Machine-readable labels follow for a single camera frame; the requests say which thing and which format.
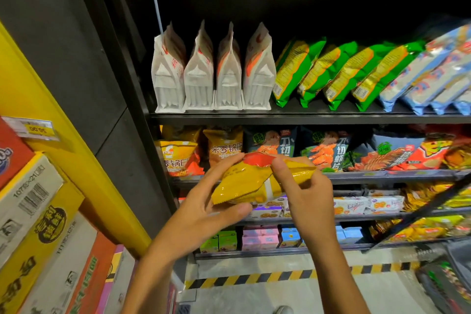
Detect person's right hand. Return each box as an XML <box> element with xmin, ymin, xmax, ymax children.
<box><xmin>271</xmin><ymin>156</ymin><xmax>338</xmax><ymax>248</ymax></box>

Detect person's left hand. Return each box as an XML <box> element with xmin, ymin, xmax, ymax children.
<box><xmin>151</xmin><ymin>152</ymin><xmax>255</xmax><ymax>263</ymax></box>

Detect row of small blue boxes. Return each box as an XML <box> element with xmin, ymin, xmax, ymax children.
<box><xmin>280</xmin><ymin>225</ymin><xmax>365</xmax><ymax>246</ymax></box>

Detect dark shrimp chip bags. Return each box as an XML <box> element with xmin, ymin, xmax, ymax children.
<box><xmin>298</xmin><ymin>130</ymin><xmax>353</xmax><ymax>173</ymax></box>
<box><xmin>246</xmin><ymin>130</ymin><xmax>299</xmax><ymax>158</ymax></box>
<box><xmin>346</xmin><ymin>133</ymin><xmax>425</xmax><ymax>173</ymax></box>

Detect orange yellow snack bag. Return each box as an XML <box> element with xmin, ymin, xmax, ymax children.
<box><xmin>155</xmin><ymin>128</ymin><xmax>206</xmax><ymax>177</ymax></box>

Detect tan snack bag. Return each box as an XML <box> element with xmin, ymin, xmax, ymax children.
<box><xmin>202</xmin><ymin>128</ymin><xmax>244</xmax><ymax>167</ymax></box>

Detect black metal shelf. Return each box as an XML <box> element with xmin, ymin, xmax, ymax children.
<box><xmin>74</xmin><ymin>0</ymin><xmax>471</xmax><ymax>260</ymax></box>

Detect row of orange chip bags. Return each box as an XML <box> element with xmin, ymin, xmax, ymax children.
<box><xmin>390</xmin><ymin>133</ymin><xmax>453</xmax><ymax>171</ymax></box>

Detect green fries snack bag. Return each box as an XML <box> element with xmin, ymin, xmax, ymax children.
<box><xmin>324</xmin><ymin>44</ymin><xmax>394</xmax><ymax>112</ymax></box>
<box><xmin>298</xmin><ymin>41</ymin><xmax>359</xmax><ymax>108</ymax></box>
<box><xmin>353</xmin><ymin>41</ymin><xmax>426</xmax><ymax>112</ymax></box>
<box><xmin>272</xmin><ymin>38</ymin><xmax>327</xmax><ymax>108</ymax></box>

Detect row of plain white bags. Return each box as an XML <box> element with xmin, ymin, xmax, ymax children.
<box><xmin>151</xmin><ymin>19</ymin><xmax>277</xmax><ymax>114</ymax></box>

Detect stack of noodle cartons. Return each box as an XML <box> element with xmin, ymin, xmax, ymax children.
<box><xmin>0</xmin><ymin>119</ymin><xmax>178</xmax><ymax>314</ymax></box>

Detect black shopping basket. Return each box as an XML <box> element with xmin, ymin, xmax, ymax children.
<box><xmin>418</xmin><ymin>240</ymin><xmax>471</xmax><ymax>314</ymax></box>

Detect small yellow price label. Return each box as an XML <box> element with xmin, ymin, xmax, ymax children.
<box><xmin>2</xmin><ymin>116</ymin><xmax>60</xmax><ymax>142</ymax></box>

